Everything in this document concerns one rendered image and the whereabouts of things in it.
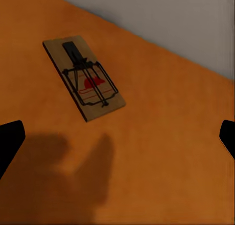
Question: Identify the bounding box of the mousetrap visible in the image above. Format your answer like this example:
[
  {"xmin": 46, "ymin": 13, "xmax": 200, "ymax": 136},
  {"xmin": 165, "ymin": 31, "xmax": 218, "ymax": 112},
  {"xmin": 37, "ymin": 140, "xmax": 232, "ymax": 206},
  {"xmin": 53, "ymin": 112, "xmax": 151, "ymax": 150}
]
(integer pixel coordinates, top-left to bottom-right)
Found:
[{"xmin": 43, "ymin": 35, "xmax": 127, "ymax": 122}]

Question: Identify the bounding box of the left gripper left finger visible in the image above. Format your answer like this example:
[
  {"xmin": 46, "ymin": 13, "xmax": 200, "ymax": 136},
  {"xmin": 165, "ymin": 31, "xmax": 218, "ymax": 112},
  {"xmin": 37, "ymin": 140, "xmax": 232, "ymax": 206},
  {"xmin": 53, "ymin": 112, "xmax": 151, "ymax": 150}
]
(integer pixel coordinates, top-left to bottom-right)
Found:
[{"xmin": 0, "ymin": 121, "xmax": 25, "ymax": 179}]

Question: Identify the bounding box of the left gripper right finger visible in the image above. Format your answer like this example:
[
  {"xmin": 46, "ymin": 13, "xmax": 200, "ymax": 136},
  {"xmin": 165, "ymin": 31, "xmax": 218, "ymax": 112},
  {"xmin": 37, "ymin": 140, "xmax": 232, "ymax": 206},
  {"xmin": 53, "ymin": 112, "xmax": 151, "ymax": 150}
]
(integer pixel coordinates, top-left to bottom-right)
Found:
[{"xmin": 219, "ymin": 120, "xmax": 235, "ymax": 160}]

